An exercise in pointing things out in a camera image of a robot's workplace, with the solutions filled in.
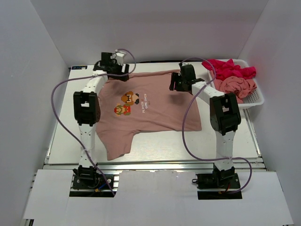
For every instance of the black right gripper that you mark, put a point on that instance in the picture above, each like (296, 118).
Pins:
(175, 77)

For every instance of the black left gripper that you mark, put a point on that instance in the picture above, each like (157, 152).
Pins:
(114, 62)

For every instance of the dusty pink t shirt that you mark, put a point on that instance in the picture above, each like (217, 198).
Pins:
(143, 103)

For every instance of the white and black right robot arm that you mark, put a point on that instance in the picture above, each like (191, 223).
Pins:
(224, 119)

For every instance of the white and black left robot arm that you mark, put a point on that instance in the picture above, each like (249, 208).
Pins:
(87, 113)

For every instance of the black xdof label sticker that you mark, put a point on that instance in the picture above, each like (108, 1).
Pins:
(79, 67)

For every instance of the magenta t shirt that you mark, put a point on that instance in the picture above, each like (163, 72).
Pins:
(226, 69)

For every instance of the coral pink t shirt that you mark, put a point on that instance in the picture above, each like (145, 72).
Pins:
(241, 87)

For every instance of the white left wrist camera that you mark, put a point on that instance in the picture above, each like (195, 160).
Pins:
(119, 56)

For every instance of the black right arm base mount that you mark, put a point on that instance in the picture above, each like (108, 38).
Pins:
(208, 187)

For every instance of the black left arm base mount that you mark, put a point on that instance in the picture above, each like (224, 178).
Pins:
(87, 188)

